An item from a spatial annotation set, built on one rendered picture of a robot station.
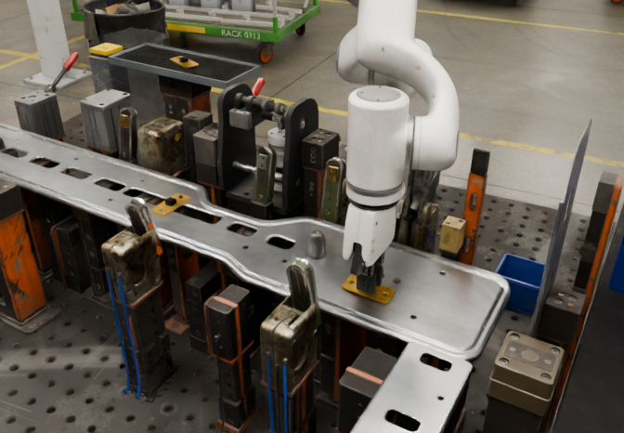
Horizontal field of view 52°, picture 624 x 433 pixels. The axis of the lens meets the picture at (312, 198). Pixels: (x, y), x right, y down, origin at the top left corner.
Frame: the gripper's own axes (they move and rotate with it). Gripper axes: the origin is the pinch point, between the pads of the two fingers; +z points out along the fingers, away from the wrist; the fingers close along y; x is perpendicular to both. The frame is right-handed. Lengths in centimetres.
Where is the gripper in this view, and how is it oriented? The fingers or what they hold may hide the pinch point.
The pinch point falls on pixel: (369, 277)
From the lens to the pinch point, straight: 105.3
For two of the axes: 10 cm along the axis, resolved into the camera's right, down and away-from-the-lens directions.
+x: 8.6, 2.5, -4.3
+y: -5.0, 4.4, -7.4
